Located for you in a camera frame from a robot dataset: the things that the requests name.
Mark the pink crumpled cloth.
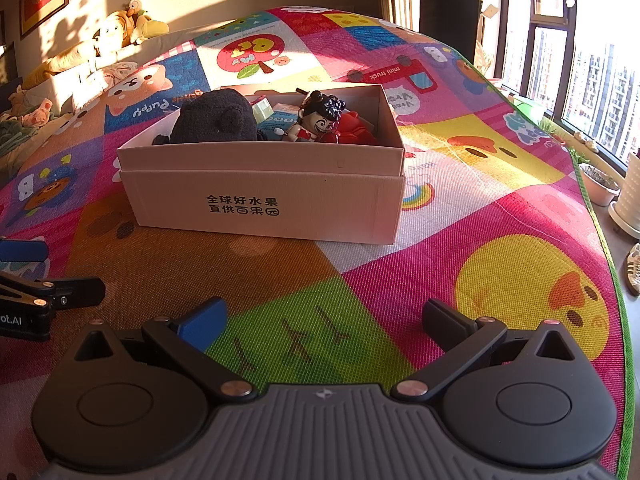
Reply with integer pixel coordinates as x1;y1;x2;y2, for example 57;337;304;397
99;61;139;84

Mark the black plush toy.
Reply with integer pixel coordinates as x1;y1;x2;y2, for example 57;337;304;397
151;88;259;145

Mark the green cloth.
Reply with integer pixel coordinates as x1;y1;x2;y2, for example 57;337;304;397
0;114;32;162

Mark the black-haired doll figurine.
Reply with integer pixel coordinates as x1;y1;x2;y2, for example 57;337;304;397
284;89;347;144

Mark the potted plant white pot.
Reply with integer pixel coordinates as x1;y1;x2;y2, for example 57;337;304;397
606;149;640;239

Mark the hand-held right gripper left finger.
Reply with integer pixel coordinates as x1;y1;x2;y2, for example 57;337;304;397
72;296;253;398

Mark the white sneaker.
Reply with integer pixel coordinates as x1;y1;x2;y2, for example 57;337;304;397
623;242;640;297

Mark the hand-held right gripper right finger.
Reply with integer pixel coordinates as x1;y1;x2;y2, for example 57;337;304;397
392;298;578;398

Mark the red figurine keychain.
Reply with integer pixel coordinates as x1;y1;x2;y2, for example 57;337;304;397
325;111;379;146

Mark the colourful cartoon play mat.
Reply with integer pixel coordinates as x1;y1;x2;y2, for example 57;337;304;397
0;6;636;480

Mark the yellow plush toy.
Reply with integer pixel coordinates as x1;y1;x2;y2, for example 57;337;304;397
94;10;134;52

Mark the window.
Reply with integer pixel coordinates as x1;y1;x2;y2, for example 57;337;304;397
479;0;640;162

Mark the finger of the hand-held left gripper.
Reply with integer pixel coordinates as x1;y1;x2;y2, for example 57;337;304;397
0;272;107;312
0;239;49;264

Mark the tan plush toy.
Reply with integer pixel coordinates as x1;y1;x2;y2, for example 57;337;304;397
125;0;170;44

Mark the white oblong planter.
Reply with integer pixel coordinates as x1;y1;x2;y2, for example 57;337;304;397
579;161;622;207

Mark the pink pig plush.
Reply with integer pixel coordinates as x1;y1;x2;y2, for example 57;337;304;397
9;84;54;124

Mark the white cardboard box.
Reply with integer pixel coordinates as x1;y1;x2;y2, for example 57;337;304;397
116;82;405;246

